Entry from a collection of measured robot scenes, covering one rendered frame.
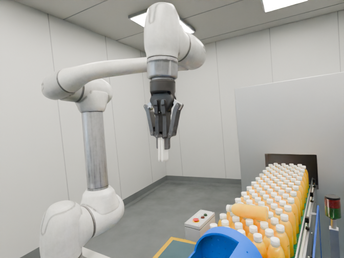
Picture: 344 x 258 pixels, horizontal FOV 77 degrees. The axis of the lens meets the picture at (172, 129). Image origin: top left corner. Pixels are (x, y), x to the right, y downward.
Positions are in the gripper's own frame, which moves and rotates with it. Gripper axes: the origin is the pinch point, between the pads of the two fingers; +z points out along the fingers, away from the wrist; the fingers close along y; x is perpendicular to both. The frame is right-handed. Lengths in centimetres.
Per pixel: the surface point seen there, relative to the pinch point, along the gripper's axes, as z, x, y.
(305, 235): 65, -105, -37
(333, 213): 37, -74, -47
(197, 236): 57, -55, 15
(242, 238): 38, -32, -15
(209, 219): 51, -67, 13
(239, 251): 39.0, -24.5, -16.1
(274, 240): 46, -52, -25
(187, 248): 160, -192, 95
